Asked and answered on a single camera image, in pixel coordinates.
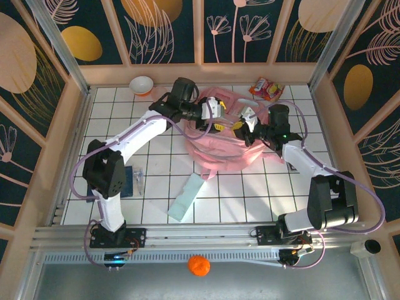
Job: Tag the aluminium frame post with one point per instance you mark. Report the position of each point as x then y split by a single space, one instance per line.
59 47
337 43

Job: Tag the orange red snack packet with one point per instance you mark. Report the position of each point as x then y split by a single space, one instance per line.
266 89

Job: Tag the dark blue notebook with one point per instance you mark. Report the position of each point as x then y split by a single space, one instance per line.
129 184

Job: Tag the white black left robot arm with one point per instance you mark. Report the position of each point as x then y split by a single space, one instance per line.
137 131

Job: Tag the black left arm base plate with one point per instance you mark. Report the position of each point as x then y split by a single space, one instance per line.
137 237

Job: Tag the pale teal box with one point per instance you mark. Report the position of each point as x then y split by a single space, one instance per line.
186 198

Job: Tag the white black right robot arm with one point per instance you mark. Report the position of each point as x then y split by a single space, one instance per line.
300 159

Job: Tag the orange crumpled ball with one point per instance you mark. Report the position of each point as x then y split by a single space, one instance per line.
198 265

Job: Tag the pink backpack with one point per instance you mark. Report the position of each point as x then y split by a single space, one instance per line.
218 153

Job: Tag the black cylinder on grey block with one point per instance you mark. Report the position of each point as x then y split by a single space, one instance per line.
370 247

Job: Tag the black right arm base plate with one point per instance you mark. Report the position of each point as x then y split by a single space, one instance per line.
265 234

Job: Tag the clear pen pouch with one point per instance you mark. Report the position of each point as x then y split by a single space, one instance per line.
138 181

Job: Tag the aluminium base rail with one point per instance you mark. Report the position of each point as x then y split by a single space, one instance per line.
200 232

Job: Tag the beige wooden enclosure frame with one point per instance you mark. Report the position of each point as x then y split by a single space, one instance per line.
200 71

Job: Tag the white orange bowl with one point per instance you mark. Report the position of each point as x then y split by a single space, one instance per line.
141 85

